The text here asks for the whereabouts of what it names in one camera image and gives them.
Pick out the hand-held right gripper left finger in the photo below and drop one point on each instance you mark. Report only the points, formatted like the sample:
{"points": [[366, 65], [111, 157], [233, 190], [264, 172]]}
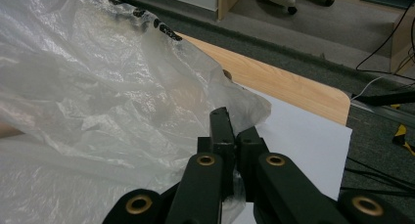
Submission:
{"points": [[220, 142]]}

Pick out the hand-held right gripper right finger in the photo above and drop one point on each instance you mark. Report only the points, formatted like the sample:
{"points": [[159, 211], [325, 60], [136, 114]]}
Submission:
{"points": [[254, 165]]}

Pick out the clear smiley plastic bag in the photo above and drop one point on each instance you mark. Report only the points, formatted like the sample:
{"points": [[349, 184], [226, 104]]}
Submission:
{"points": [[98, 87]]}

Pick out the white table sheet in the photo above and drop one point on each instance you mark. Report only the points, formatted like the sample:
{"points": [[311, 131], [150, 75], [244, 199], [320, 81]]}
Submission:
{"points": [[303, 145]]}

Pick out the wooden desk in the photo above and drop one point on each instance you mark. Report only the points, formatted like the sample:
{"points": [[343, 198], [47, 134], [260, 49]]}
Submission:
{"points": [[230, 0]]}

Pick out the yellow black floor tape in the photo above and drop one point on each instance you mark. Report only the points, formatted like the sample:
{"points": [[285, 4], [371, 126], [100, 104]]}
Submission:
{"points": [[401, 131]]}

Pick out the aluminium floor rail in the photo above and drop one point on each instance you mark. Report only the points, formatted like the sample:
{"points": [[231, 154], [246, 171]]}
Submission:
{"points": [[391, 114]]}

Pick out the black metal frame strut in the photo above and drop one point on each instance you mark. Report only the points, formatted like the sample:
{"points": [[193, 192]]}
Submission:
{"points": [[388, 98]]}

